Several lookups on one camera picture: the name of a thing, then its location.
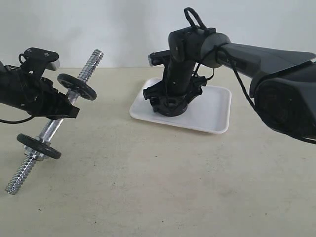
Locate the white rectangular plastic tray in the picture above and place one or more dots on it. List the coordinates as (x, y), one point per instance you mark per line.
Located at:
(209, 112)

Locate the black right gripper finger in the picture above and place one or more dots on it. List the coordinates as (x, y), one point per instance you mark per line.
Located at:
(156, 104)
(189, 97)

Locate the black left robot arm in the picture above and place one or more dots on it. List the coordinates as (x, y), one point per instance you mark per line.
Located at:
(26, 89)

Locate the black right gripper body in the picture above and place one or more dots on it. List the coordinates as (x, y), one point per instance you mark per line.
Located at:
(178, 79)

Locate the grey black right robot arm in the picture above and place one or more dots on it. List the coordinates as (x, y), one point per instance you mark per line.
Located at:
(283, 83)

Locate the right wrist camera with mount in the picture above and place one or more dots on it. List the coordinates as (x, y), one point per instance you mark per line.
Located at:
(159, 58)

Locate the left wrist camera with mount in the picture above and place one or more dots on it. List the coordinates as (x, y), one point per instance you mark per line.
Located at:
(34, 61)

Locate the chrome threaded dumbbell bar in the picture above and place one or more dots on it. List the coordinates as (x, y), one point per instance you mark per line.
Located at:
(51, 127)

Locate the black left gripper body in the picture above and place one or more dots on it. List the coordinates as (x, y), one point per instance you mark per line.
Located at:
(34, 98)

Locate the black weight plate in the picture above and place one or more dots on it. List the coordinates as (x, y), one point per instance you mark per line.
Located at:
(75, 85)
(170, 106)

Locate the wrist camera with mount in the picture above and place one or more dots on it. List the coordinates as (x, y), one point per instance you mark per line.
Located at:
(34, 61)
(159, 58)

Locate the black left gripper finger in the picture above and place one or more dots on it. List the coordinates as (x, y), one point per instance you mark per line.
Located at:
(63, 111)
(60, 99)

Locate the black weight plate far end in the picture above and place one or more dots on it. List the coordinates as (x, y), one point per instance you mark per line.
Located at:
(39, 145)

